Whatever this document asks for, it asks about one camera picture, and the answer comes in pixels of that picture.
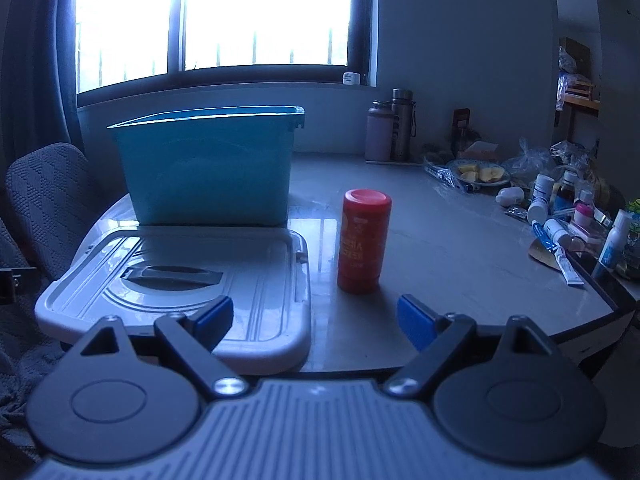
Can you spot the red cylindrical canister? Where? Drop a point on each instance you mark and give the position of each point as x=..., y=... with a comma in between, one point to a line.
x=364, y=240

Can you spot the steel thermos flask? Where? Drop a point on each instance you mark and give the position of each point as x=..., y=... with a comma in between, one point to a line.
x=401, y=125

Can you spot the patterned plate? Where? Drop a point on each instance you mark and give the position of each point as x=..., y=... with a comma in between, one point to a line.
x=502, y=178

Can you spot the blue plastic packet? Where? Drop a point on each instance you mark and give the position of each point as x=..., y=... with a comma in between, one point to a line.
x=442, y=174

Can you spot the pink water bottle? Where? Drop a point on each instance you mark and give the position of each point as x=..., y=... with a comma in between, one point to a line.
x=378, y=135

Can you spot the white bottle, blue label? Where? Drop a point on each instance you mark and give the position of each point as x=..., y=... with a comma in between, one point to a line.
x=614, y=242

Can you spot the apple slice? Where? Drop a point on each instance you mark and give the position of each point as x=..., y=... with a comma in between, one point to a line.
x=469, y=176
x=491, y=175

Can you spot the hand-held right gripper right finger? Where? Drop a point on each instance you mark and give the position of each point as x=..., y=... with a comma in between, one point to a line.
x=415, y=320

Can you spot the white bottle lying flat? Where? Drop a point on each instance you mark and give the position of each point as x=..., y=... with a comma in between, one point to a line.
x=510, y=196

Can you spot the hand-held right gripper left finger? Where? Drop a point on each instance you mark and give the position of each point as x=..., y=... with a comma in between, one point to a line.
x=215, y=317

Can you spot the window with dark frame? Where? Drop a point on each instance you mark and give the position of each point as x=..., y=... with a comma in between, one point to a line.
x=250, y=10

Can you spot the clear plastic bag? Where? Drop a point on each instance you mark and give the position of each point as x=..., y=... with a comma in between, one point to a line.
x=530, y=160

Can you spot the grey knitted chair cushion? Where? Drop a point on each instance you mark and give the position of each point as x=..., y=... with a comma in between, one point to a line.
x=45, y=195

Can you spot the white wall socket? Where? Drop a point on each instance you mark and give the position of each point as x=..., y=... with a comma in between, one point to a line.
x=351, y=79

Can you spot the blue and white toothpaste tube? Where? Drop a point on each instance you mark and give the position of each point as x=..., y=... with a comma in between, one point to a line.
x=565, y=265

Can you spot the small cardboard box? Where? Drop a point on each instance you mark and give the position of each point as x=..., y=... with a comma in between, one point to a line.
x=480, y=150

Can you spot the pink capped small bottle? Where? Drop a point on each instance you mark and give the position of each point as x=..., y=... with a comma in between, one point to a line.
x=582, y=215

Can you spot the dark curtain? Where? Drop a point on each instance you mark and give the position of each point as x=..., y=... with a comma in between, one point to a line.
x=40, y=60

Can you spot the blue plastic storage bin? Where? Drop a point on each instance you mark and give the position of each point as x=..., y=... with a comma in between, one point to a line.
x=200, y=170

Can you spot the dark hanging package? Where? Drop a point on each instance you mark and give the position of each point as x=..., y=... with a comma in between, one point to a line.
x=461, y=127

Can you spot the brown syrup bottle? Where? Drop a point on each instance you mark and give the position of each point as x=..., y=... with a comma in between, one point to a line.
x=566, y=192

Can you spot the small white pill bottle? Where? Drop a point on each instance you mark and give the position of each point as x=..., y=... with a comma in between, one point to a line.
x=536, y=211

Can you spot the white medicine bottle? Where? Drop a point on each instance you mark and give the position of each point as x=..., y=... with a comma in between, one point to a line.
x=543, y=187

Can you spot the wooden shelf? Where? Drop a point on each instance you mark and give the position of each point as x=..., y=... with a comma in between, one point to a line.
x=580, y=95

